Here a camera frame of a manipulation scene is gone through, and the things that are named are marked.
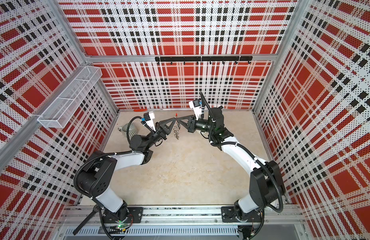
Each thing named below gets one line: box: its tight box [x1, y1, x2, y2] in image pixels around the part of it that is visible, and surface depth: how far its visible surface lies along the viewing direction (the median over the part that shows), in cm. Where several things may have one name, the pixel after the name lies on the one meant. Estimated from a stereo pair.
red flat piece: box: [133, 109, 148, 112], surface depth 130 cm
